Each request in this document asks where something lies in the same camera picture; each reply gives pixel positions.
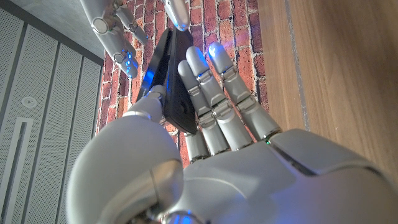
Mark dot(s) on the black stapler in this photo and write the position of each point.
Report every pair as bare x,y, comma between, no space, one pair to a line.
180,102

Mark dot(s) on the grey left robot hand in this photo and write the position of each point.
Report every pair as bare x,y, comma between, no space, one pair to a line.
264,186

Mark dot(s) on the printed red brick backdrop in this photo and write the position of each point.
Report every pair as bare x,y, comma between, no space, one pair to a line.
236,31

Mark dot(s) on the round white ceiling sensor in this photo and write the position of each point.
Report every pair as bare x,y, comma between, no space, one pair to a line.
29,101

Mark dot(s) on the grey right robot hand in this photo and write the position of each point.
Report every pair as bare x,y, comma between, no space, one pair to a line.
109,28

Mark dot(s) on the long ceiling vent slot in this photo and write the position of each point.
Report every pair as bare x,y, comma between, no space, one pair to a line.
18,146

